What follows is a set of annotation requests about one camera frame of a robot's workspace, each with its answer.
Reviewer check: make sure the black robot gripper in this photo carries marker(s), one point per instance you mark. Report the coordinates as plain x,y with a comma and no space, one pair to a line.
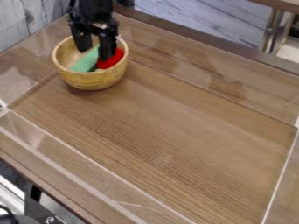
90,18

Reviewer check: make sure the red plush fruit green stem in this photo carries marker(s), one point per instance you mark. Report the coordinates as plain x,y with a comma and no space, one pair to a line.
104,64

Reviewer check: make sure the light wooden bowl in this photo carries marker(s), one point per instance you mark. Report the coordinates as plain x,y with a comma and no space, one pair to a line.
101,78

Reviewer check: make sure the green rectangular block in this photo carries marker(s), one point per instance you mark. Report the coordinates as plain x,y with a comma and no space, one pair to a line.
85,64

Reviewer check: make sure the clear acrylic tray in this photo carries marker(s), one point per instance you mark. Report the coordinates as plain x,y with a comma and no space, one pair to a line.
181,145

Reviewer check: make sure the metal table leg background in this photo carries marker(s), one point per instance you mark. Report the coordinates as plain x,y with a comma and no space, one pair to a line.
276,30

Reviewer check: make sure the black metal table bracket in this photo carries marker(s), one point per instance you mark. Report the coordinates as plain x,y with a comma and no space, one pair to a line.
34,210

